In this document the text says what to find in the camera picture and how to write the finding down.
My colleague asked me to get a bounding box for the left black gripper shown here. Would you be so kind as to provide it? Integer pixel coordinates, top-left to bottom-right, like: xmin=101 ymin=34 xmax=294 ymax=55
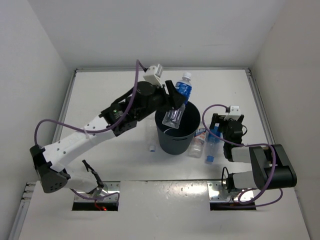
xmin=135 ymin=80 xmax=186 ymax=122

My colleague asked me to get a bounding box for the blue label Pocari bottle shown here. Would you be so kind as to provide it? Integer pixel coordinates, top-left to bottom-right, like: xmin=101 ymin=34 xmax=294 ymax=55
xmin=161 ymin=71 xmax=194 ymax=130

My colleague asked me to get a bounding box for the clear bottle white cap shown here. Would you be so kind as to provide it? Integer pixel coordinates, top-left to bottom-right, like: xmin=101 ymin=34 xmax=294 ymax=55
xmin=147 ymin=119 xmax=158 ymax=153

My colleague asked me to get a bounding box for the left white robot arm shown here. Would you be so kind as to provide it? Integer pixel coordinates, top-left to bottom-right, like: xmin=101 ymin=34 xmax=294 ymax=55
xmin=30 ymin=80 xmax=187 ymax=196

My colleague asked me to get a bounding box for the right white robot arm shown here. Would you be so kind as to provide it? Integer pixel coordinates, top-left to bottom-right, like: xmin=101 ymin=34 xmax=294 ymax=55
xmin=209 ymin=113 xmax=297 ymax=192

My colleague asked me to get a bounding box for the dark grey plastic bin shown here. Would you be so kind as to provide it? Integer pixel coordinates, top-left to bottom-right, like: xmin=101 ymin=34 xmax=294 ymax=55
xmin=154 ymin=101 xmax=201 ymax=155

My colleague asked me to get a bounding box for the blue cap clear bottle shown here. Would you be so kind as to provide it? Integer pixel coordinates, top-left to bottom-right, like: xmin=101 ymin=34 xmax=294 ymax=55
xmin=205 ymin=123 xmax=221 ymax=164

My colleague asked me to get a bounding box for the orange label clear bottle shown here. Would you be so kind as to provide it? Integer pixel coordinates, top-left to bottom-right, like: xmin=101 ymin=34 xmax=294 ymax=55
xmin=188 ymin=121 xmax=207 ymax=159

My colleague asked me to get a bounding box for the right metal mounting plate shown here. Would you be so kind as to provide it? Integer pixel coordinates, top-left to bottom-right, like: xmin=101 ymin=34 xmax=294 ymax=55
xmin=207 ymin=180 xmax=245 ymax=204

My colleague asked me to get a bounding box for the metal mounting plate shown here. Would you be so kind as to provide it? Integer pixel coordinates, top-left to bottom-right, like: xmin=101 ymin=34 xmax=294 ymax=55
xmin=207 ymin=180 xmax=245 ymax=204
xmin=74 ymin=181 xmax=121 ymax=204

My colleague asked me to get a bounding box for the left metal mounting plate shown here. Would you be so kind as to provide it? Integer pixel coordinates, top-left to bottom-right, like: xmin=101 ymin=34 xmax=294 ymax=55
xmin=74 ymin=181 xmax=121 ymax=204

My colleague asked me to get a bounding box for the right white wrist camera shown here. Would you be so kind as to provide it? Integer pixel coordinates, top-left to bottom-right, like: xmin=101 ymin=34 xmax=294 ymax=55
xmin=224 ymin=105 xmax=241 ymax=121

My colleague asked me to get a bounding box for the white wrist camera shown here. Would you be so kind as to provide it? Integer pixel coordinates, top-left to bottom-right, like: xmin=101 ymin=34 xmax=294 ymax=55
xmin=143 ymin=64 xmax=163 ymax=87
xmin=224 ymin=105 xmax=241 ymax=121

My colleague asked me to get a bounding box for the right aluminium frame rail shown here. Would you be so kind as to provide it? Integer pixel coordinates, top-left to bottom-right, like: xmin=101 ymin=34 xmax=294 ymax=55
xmin=244 ymin=67 xmax=312 ymax=240

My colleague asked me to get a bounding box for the aluminium frame rail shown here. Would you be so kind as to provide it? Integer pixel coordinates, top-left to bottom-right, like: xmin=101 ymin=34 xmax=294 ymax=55
xmin=244 ymin=67 xmax=312 ymax=240
xmin=7 ymin=67 xmax=77 ymax=240

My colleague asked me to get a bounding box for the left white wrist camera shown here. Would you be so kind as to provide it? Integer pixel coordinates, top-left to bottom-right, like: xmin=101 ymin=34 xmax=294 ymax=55
xmin=143 ymin=64 xmax=163 ymax=87

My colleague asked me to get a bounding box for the left aluminium frame rail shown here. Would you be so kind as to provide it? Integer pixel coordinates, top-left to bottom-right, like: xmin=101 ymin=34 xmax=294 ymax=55
xmin=7 ymin=67 xmax=77 ymax=240

